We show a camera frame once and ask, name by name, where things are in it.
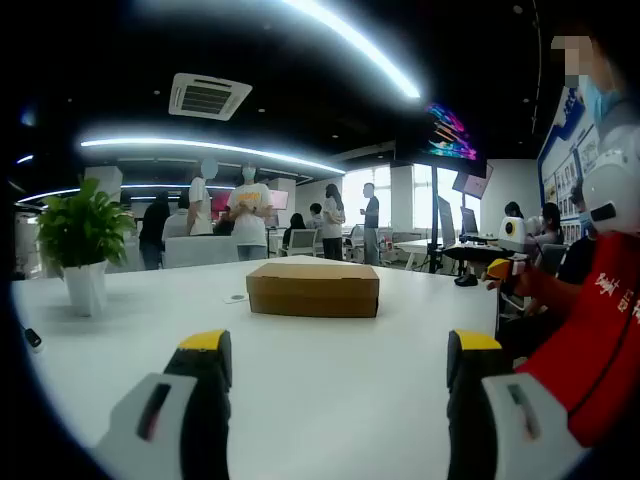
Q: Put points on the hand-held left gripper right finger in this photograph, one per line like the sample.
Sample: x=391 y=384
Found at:
x=505 y=430

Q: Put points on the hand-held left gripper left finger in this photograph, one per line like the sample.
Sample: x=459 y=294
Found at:
x=165 y=425

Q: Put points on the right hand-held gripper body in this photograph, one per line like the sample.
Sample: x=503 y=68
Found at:
x=512 y=235

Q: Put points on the brown cardboard shoe box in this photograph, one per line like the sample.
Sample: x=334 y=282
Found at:
x=310 y=290

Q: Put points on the small black object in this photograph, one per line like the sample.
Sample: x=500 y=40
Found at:
x=465 y=280

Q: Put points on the dark desktop monitor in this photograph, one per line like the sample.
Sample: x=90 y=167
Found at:
x=446 y=220
x=470 y=220

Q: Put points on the pink white hanging monitor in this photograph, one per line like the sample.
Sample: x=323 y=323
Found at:
x=472 y=181

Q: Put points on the black tripod stand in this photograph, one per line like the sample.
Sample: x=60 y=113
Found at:
x=434 y=225

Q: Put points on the person in red shirt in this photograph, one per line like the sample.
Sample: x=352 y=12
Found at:
x=600 y=325

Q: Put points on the colourful ceiling screen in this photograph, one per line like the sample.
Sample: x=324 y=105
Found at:
x=455 y=132

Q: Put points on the white chest device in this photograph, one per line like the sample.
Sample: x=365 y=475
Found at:
x=615 y=170

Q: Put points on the round table grommet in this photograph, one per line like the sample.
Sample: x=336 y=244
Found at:
x=235 y=299

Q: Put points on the small black white device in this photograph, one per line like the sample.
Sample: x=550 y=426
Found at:
x=34 y=341

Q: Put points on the person's light blue face mask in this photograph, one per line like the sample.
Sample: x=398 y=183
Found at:
x=602 y=97

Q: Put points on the white office chair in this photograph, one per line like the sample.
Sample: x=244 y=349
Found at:
x=302 y=242

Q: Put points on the green potted plant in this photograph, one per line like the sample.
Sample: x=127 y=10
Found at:
x=80 y=230

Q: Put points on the long ceiling light strip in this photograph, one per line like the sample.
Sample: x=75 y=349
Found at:
x=370 y=55

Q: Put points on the ceiling air conditioner vent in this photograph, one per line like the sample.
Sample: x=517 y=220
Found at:
x=210 y=97

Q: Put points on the blue wall display board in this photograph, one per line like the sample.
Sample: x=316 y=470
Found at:
x=565 y=165

